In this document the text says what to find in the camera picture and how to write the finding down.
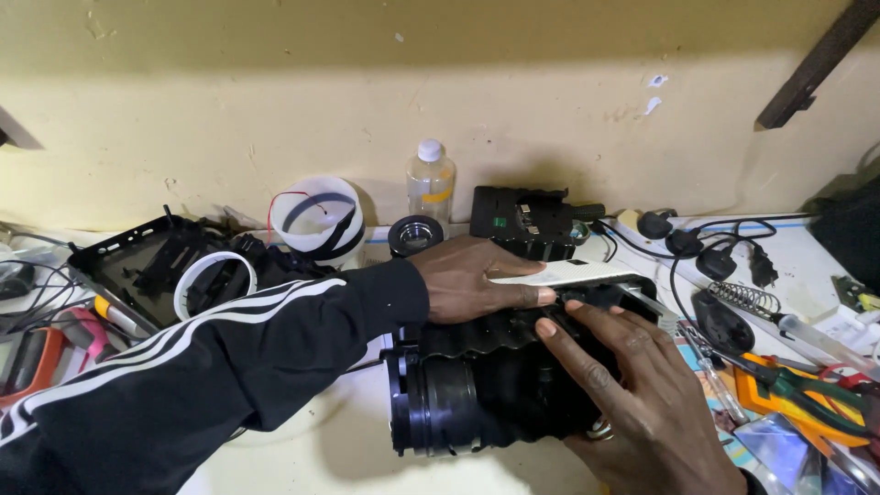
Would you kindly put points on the white power strip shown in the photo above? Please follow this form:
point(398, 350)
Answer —
point(790, 268)

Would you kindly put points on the black oval stand base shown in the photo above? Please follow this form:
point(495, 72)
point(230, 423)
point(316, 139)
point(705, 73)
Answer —
point(722, 323)

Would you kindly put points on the white plastic block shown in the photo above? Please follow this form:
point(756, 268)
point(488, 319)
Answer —
point(849, 328)

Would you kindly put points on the clear bottle with white cap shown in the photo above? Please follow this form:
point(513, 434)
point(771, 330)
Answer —
point(430, 189)

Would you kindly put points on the black ribbed battery housing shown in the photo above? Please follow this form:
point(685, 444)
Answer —
point(529, 220)

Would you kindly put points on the black bag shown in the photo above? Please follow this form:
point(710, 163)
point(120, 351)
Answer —
point(849, 230)

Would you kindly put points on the metal spring soldering stand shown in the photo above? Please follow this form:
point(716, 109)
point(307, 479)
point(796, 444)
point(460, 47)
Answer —
point(746, 299)

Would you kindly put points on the white reflector cup, black band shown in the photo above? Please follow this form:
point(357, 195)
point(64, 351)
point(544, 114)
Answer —
point(320, 220)

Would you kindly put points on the black two-pin plug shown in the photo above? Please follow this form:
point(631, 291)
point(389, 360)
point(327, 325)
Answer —
point(762, 267)

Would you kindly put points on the shiny foil packet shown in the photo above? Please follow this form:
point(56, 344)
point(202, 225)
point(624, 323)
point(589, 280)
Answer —
point(790, 454)

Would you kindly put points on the person's right hand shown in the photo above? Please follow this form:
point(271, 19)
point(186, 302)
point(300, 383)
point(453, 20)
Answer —
point(646, 405)

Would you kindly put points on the pink plastic tool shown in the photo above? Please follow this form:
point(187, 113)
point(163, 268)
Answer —
point(86, 330)

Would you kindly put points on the black mains plug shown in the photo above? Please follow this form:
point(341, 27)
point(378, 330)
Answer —
point(653, 224)
point(684, 242)
point(715, 263)

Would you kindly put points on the orange plastic tool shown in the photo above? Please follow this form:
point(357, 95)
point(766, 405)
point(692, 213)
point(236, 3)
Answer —
point(760, 399)

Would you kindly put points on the dark wooden shelf bracket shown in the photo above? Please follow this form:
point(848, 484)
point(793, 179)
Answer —
point(815, 65)

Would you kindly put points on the large black torch body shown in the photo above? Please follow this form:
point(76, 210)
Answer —
point(474, 392)

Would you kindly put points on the person's left hand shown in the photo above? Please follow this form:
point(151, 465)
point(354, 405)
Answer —
point(457, 278)

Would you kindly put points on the orange and black multimeter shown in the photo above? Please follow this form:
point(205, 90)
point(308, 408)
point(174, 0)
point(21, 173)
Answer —
point(31, 364)

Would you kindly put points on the black plastic housing shell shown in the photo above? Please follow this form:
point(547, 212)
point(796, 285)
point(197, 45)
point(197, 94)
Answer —
point(148, 265)

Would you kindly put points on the green circuit board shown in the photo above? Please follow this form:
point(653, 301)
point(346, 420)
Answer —
point(852, 292)

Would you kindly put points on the white ribbed plastic panel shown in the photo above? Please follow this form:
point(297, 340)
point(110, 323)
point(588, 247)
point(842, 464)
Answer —
point(584, 273)

